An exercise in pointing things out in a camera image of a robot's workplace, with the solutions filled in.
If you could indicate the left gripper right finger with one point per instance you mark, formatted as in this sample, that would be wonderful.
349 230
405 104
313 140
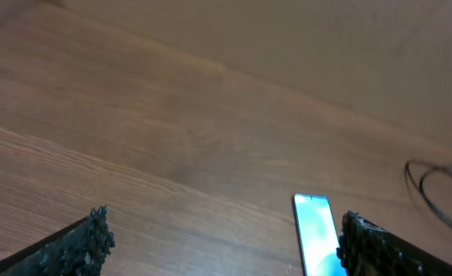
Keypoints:
365 249

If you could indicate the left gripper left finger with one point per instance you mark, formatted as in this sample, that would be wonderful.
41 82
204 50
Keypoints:
79 249

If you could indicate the Galaxy S24+ smartphone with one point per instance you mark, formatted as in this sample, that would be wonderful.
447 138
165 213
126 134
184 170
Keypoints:
317 236

